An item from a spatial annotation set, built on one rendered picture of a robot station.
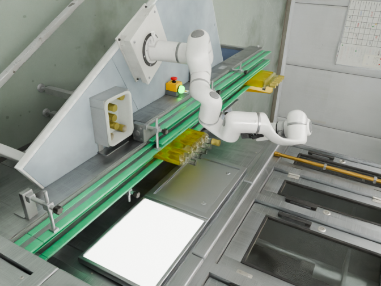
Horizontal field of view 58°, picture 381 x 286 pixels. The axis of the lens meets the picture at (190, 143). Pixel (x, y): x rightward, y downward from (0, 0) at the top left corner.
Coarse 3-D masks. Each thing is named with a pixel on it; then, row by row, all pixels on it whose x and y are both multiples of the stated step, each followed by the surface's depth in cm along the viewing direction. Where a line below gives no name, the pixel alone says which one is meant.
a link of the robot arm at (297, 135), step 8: (256, 112) 134; (264, 120) 132; (264, 128) 132; (272, 128) 132; (288, 128) 136; (296, 128) 134; (304, 128) 134; (272, 136) 133; (288, 136) 136; (296, 136) 133; (304, 136) 134; (280, 144) 135; (288, 144) 134; (296, 144) 134
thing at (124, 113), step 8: (128, 96) 156; (104, 104) 144; (120, 104) 160; (128, 104) 158; (112, 112) 159; (120, 112) 162; (128, 112) 160; (120, 120) 164; (128, 120) 162; (128, 128) 164; (120, 136) 160; (128, 136) 162; (112, 144) 153
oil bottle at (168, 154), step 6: (162, 150) 169; (168, 150) 169; (174, 150) 169; (180, 150) 169; (156, 156) 172; (162, 156) 170; (168, 156) 168; (174, 156) 166; (180, 156) 165; (186, 156) 166; (174, 162) 168; (180, 162) 166
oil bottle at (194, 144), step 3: (177, 138) 179; (180, 138) 179; (183, 138) 179; (186, 138) 179; (177, 141) 177; (180, 141) 177; (183, 141) 177; (186, 141) 177; (189, 141) 177; (192, 141) 177; (195, 141) 177; (186, 144) 175; (189, 144) 174; (192, 144) 174; (195, 144) 175; (198, 144) 176; (192, 147) 173; (195, 147) 174; (195, 150) 174
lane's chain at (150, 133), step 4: (252, 56) 283; (228, 72) 245; (216, 80) 229; (180, 104) 192; (168, 112) 183; (148, 132) 170; (152, 132) 173; (148, 136) 171; (152, 136) 174; (148, 140) 172
